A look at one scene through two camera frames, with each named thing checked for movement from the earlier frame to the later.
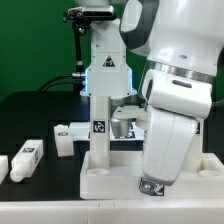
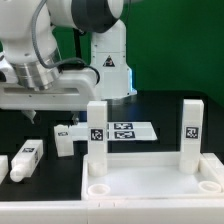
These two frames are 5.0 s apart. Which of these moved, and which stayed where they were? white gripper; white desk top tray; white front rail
Moved: white gripper
Stayed: white desk top tray; white front rail
